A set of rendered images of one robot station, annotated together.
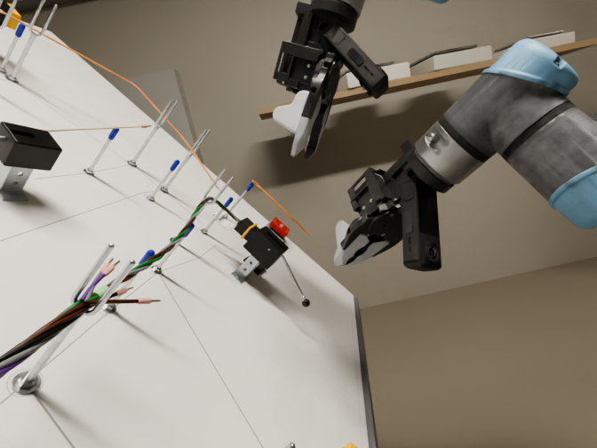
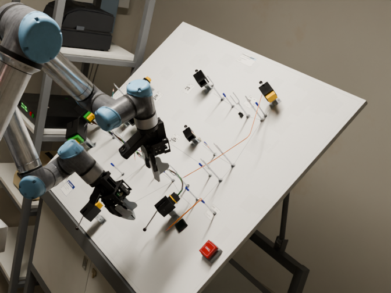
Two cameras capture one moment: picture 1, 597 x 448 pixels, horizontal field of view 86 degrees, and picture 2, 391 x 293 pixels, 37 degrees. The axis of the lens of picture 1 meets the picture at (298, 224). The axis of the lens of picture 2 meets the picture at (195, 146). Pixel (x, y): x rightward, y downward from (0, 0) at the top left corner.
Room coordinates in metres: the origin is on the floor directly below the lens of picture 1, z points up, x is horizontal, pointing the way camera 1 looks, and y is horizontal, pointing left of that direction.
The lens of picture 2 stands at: (1.85, -1.36, 2.02)
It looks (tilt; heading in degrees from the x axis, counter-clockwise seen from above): 18 degrees down; 131
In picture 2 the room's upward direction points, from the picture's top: 14 degrees clockwise
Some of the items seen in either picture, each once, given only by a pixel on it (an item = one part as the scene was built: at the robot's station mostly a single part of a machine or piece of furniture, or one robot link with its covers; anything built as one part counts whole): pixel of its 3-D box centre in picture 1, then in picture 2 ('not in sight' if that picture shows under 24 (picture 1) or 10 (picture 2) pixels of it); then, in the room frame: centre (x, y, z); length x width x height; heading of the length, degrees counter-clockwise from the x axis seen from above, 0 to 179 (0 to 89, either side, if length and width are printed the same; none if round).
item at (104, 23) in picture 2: not in sight; (75, 23); (-0.56, 0.30, 1.56); 0.30 x 0.23 x 0.19; 82
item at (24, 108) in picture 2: not in sight; (56, 110); (-0.60, 0.30, 1.09); 0.35 x 0.33 x 0.07; 170
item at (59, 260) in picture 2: not in sight; (61, 257); (-0.04, 0.07, 0.60); 0.55 x 0.02 x 0.39; 170
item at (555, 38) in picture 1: (530, 47); not in sight; (1.86, -1.44, 1.54); 0.30 x 0.28 x 0.07; 91
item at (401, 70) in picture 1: (366, 80); not in sight; (1.85, -0.52, 1.55); 0.37 x 0.35 x 0.09; 91
